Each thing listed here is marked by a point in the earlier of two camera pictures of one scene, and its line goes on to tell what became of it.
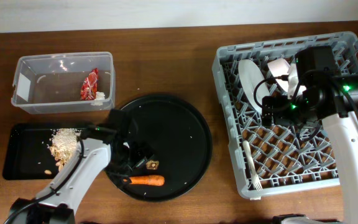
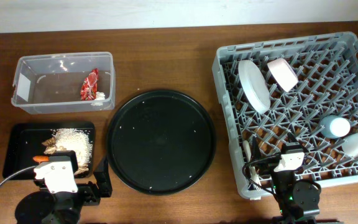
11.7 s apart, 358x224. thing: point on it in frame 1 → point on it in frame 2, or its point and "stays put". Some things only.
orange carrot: x=154 y=180 → x=40 y=158
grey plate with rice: x=250 y=74 stays put
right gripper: x=278 y=101 → x=256 y=150
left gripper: x=142 y=157 → x=92 y=195
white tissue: x=99 y=96 stays put
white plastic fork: x=255 y=180 stays put
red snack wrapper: x=89 y=86 stays put
